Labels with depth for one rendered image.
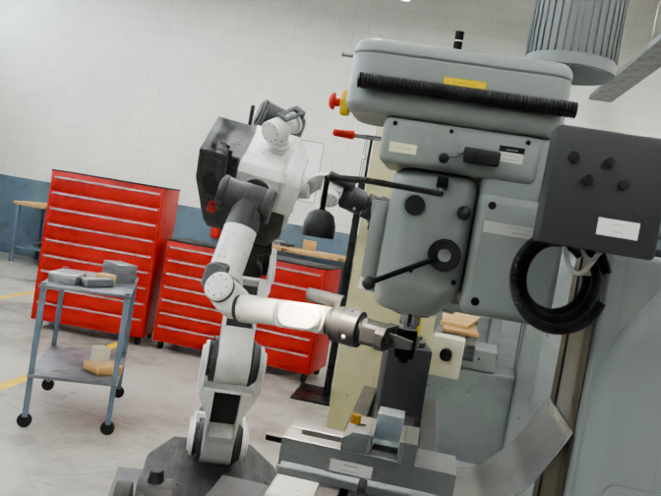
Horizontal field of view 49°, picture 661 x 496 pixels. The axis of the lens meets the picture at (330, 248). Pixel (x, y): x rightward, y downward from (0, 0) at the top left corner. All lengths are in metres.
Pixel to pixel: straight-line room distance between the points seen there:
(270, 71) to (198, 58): 1.13
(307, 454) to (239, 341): 0.86
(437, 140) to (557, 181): 0.34
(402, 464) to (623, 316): 0.53
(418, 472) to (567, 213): 0.56
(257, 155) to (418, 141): 0.68
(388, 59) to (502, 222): 0.42
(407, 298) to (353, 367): 1.90
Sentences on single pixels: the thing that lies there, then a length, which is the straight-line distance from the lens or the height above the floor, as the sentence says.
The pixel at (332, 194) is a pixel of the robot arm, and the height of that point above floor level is 1.56.
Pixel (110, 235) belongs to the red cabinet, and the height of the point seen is 0.95.
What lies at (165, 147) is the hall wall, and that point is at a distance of 11.51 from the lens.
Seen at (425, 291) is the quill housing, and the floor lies 1.37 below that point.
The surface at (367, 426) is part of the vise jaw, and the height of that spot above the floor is 1.09.
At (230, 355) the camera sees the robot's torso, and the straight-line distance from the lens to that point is 2.27.
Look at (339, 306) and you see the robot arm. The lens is 1.76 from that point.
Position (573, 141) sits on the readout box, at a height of 1.70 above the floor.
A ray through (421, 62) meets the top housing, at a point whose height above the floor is 1.85.
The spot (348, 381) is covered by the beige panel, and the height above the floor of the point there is 0.73.
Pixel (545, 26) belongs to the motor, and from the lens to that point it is 1.70.
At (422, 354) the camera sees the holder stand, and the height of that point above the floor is 1.16.
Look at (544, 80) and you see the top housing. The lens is 1.61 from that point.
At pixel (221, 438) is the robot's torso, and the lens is 2.47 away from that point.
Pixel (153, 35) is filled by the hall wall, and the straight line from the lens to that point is 11.87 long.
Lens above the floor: 1.51
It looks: 3 degrees down
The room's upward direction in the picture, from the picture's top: 10 degrees clockwise
